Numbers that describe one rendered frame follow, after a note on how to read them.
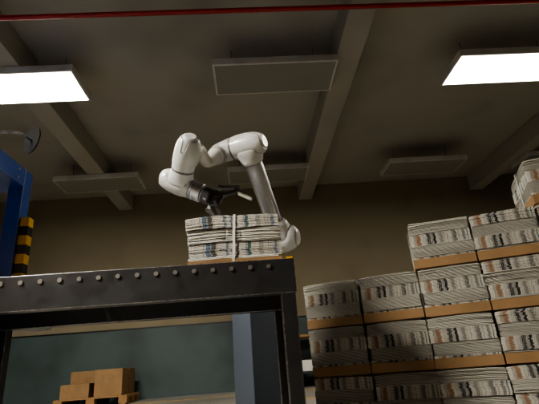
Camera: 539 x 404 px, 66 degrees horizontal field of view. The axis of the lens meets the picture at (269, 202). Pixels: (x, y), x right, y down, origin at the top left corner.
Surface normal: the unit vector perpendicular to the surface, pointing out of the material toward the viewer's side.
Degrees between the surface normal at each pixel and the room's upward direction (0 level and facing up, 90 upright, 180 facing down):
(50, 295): 90
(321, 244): 90
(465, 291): 90
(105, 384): 90
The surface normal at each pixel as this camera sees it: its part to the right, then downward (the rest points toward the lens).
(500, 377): -0.35, -0.31
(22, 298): 0.04, -0.37
